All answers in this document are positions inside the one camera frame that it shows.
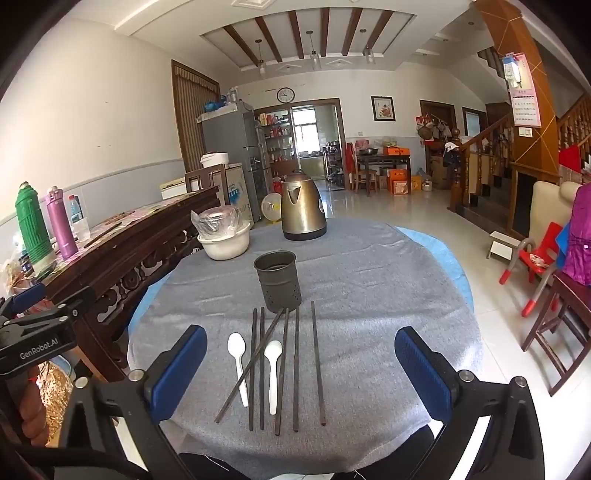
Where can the glass pendant lamp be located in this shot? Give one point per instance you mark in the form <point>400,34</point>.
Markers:
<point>262,67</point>
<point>316,59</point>
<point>369,54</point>

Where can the purple garment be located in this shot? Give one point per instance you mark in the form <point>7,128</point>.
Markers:
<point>579,235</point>

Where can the clear plastic water bottle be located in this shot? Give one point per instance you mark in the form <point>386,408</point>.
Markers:
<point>79,221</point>

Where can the flat orange box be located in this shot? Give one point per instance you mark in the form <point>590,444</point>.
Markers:
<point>397,151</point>

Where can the white plastic spoon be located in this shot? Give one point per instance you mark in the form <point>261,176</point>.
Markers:
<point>237,345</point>
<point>273,353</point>

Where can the cream armchair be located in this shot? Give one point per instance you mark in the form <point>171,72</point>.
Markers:
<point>549,207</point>

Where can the grey tablecloth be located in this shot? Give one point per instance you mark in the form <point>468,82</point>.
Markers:
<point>369,295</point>

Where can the bronze electric kettle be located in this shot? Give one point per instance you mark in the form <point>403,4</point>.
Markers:
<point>302,203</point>

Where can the dark wooden dining table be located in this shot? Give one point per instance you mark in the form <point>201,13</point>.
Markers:
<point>383,160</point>

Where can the grey refrigerator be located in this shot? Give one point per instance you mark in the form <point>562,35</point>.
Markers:
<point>231,134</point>

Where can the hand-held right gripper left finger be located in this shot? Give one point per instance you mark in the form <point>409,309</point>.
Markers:
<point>181,369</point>

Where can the round wall clock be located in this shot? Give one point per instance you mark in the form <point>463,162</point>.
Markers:
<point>285,95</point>

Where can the green thermos flask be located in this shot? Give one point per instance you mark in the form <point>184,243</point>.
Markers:
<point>34,221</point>

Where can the person's left hand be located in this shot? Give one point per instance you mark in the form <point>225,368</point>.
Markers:
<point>36,415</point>

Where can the white rice cooker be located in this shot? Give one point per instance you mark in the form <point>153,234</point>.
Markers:
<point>214,159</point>

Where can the beige box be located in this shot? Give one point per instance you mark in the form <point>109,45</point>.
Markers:
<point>173,188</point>

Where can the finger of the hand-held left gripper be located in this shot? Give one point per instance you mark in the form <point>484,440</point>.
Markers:
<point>28,295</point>
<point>76,302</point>

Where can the purple insulated bottle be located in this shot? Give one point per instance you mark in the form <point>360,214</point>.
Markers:
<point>62,226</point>

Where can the white floor fan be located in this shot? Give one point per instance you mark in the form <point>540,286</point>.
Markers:
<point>271,207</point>

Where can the framed wall picture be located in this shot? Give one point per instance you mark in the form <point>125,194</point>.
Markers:
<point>383,108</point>

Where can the wooden staircase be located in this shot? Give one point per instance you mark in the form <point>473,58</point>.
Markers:
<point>494,152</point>

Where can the brown door with curtain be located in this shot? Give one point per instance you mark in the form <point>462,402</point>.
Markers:
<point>194,120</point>

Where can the tall orange box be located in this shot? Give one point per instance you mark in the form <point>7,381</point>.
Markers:
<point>399,182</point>

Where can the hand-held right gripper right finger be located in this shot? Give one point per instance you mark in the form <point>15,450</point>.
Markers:
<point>422,374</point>

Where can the gold speckled cloth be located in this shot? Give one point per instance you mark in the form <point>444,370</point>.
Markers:
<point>57,401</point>

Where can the plastic-wrapped bowl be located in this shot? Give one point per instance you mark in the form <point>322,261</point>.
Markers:
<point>214,221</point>

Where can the brown wooden chair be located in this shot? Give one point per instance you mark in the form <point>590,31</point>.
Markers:
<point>205,180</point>

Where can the white step stool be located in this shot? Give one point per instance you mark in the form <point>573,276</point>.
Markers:
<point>503,242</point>

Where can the carved wooden bench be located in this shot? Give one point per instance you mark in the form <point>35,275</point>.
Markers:
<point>138,249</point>

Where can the white plastic basin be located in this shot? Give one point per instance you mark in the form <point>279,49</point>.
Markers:
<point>226,247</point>

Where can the dark wooden chair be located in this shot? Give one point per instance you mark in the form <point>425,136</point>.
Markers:
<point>563,300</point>

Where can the dark grey perforated utensil holder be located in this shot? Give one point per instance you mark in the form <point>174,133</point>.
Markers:
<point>277,281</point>

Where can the large water jug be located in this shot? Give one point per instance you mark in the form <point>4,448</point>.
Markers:
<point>425,181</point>

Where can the wall calendar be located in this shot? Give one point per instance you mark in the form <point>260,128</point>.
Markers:
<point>524,101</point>

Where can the red child chair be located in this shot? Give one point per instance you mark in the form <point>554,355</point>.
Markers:
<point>545,249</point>

